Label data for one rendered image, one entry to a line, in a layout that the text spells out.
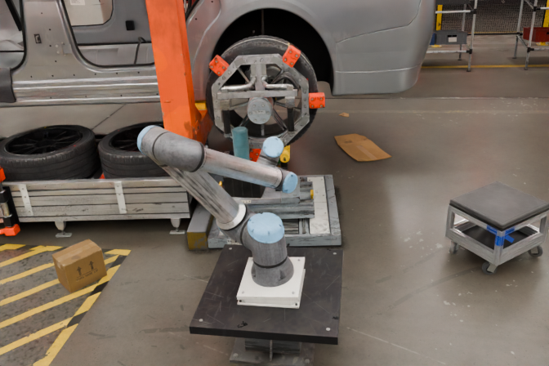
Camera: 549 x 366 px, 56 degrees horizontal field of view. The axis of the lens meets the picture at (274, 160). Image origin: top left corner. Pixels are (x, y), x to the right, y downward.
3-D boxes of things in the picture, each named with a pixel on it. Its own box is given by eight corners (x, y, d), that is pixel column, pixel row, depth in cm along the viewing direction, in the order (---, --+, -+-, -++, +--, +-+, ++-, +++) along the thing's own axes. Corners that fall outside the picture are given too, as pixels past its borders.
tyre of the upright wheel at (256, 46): (199, 120, 329) (297, 150, 335) (193, 134, 307) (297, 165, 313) (226, 20, 302) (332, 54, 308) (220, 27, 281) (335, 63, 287)
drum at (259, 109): (274, 112, 298) (273, 88, 292) (273, 125, 279) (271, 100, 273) (250, 113, 299) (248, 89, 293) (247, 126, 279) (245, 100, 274)
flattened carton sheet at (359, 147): (362, 135, 467) (362, 131, 466) (392, 158, 419) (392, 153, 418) (331, 140, 460) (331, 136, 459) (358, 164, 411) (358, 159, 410)
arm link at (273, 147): (258, 153, 226) (267, 132, 226) (259, 154, 238) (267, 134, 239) (278, 162, 226) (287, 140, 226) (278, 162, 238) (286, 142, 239)
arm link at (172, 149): (178, 136, 172) (304, 173, 221) (158, 128, 181) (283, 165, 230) (167, 169, 173) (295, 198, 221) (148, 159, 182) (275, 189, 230)
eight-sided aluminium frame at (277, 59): (310, 143, 305) (307, 51, 283) (310, 147, 299) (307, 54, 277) (219, 146, 308) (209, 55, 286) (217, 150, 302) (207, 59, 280)
